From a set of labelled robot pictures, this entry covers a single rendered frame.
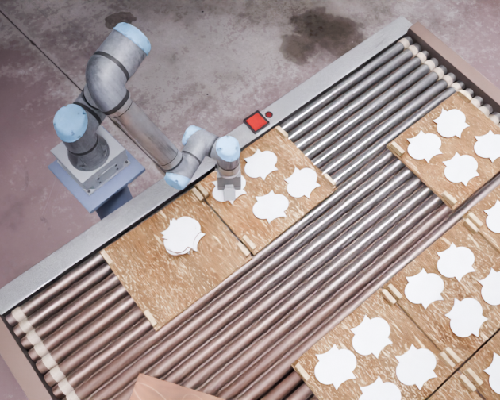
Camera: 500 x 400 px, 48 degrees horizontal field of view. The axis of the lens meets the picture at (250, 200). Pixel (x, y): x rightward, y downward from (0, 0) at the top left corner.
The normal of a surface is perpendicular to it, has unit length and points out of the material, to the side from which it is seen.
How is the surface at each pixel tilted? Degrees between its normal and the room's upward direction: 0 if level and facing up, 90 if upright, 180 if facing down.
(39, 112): 0
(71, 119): 9
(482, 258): 0
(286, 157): 0
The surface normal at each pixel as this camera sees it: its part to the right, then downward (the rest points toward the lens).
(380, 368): 0.02, -0.42
